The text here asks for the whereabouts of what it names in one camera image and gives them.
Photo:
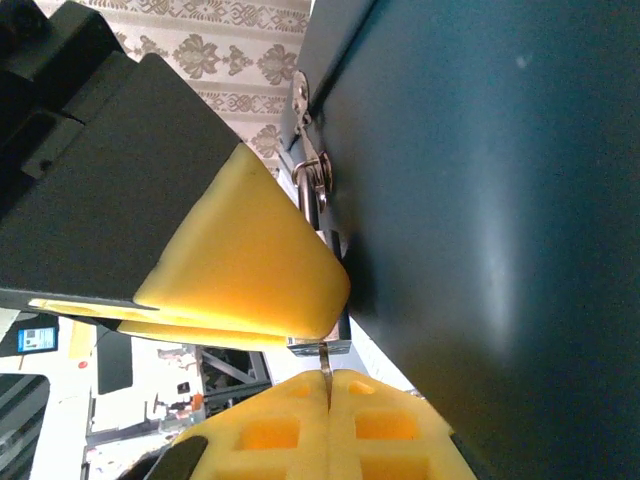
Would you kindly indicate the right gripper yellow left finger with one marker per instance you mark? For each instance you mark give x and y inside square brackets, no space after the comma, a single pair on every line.
[280,440]

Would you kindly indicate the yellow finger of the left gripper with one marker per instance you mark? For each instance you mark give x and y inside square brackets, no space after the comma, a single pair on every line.
[200,335]
[200,240]

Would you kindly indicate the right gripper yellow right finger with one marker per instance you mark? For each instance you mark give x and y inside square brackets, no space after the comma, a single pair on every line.
[390,450]

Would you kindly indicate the silver metal latch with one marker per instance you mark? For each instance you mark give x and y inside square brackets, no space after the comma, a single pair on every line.
[320,345]

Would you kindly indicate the blue starry night box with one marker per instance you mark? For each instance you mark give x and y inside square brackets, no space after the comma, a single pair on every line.
[475,225]

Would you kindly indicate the black rectangular panel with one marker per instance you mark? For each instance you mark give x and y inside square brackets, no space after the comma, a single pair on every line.
[115,360]

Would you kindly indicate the blue printed sign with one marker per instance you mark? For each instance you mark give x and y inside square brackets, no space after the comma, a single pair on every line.
[37,339]

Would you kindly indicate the silver box hasp latch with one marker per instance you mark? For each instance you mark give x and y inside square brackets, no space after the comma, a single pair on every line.
[302,100]

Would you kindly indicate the dark monitor screen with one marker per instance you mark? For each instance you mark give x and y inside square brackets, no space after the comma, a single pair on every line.
[20,430]

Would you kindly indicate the grey metal frame stand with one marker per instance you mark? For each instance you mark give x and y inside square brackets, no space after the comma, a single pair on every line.
[235,372]

